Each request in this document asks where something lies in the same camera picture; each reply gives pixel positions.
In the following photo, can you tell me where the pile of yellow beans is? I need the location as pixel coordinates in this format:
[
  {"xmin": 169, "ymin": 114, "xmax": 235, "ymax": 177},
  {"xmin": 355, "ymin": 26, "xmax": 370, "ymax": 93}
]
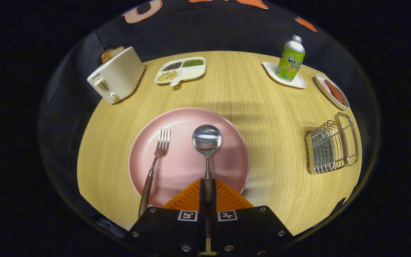
[{"xmin": 157, "ymin": 70, "xmax": 178, "ymax": 82}]

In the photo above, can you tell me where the black backdrop cloth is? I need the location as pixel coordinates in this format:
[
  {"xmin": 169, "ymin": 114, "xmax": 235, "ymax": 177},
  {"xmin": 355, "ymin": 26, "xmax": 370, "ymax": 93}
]
[{"xmin": 38, "ymin": 0, "xmax": 380, "ymax": 229}]

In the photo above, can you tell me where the wooden handled metal spoon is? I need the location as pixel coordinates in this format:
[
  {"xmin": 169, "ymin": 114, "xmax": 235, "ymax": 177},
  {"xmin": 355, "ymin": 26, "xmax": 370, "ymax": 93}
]
[{"xmin": 192, "ymin": 124, "xmax": 223, "ymax": 238}]

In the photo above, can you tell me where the metal wire rack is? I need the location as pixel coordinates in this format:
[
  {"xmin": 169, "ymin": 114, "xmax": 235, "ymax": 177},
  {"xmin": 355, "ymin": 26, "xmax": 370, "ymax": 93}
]
[{"xmin": 305, "ymin": 112, "xmax": 359, "ymax": 175}]

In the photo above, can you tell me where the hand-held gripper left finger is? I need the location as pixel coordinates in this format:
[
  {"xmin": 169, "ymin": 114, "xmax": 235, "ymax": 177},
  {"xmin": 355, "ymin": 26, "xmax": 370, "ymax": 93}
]
[{"xmin": 123, "ymin": 178, "xmax": 207, "ymax": 257}]

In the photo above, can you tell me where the white square coaster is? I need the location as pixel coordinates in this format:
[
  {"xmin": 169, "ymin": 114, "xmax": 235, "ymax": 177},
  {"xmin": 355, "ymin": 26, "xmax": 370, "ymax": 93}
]
[{"xmin": 262, "ymin": 62, "xmax": 307, "ymax": 89}]

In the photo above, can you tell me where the brown fried meat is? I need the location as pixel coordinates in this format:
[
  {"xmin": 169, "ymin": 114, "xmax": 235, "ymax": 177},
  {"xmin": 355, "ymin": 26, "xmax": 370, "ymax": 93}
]
[{"xmin": 324, "ymin": 79, "xmax": 347, "ymax": 106}]

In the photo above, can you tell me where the white toaster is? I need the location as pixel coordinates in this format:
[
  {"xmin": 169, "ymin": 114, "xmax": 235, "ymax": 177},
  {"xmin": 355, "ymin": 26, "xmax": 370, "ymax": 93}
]
[{"xmin": 87, "ymin": 46, "xmax": 145, "ymax": 105}]

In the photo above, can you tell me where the green soda bottle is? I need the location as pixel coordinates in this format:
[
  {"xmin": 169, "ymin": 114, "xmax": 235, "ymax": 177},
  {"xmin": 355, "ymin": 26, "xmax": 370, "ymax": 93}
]
[{"xmin": 276, "ymin": 35, "xmax": 306, "ymax": 82}]

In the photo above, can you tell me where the white divided tray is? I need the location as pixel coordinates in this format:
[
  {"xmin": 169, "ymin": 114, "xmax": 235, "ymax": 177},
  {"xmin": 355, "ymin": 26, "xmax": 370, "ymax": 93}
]
[{"xmin": 154, "ymin": 57, "xmax": 206, "ymax": 87}]

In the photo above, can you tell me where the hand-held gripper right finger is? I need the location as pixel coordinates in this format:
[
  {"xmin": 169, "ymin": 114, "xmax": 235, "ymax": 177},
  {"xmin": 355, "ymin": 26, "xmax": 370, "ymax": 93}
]
[{"xmin": 211, "ymin": 178, "xmax": 295, "ymax": 257}]

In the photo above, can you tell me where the white round food plate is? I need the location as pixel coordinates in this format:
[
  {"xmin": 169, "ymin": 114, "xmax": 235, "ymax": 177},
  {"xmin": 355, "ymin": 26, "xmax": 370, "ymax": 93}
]
[{"xmin": 315, "ymin": 74, "xmax": 350, "ymax": 110}]

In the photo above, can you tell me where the wooden handled metal fork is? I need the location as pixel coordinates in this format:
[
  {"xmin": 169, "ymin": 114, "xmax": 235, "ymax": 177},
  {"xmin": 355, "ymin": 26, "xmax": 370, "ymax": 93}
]
[{"xmin": 138, "ymin": 128, "xmax": 171, "ymax": 218}]

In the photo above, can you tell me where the pink round plate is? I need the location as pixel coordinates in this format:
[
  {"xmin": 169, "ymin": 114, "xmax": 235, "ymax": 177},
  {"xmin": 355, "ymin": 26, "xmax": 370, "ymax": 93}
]
[{"xmin": 128, "ymin": 107, "xmax": 250, "ymax": 208}]

